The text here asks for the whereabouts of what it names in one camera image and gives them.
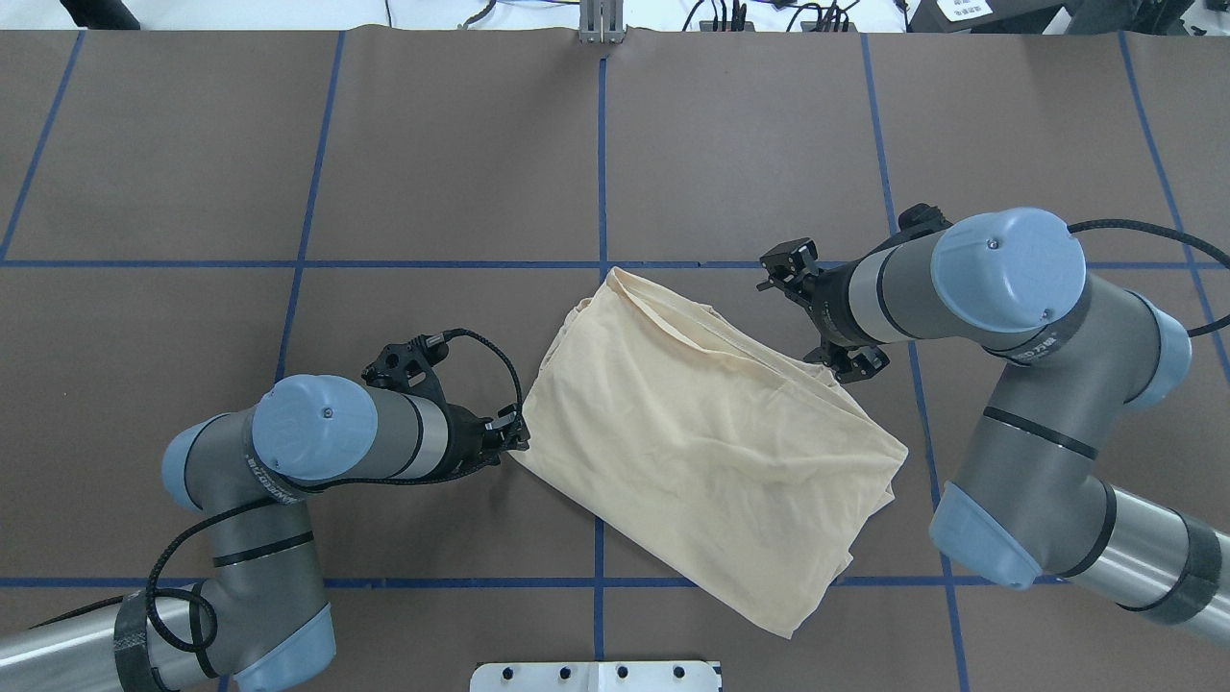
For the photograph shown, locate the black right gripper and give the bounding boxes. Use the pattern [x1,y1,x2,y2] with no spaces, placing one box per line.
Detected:
[756,237,889,383]

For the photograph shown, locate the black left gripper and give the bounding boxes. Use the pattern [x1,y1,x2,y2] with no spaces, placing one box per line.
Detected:
[445,406,530,477]

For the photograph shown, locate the cream long-sleeve graphic shirt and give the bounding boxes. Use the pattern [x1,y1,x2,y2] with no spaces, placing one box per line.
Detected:
[515,268,908,639]

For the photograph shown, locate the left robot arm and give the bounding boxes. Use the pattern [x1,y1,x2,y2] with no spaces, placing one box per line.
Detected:
[2,374,529,691]

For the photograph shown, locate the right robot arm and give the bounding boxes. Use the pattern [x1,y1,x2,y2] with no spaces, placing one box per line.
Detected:
[759,203,1229,647]

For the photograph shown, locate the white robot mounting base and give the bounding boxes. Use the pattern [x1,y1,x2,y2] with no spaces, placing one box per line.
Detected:
[469,660,724,691]

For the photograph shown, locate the black power adapter box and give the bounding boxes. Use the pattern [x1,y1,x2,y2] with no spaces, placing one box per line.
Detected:
[907,1,1068,34]

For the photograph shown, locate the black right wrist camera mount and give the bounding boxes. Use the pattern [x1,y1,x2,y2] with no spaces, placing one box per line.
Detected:
[897,203,953,242]

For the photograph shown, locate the aluminium frame post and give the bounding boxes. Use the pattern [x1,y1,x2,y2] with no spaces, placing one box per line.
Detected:
[578,0,627,45]

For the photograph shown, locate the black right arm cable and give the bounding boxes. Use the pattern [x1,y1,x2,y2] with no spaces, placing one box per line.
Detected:
[1066,220,1230,339]

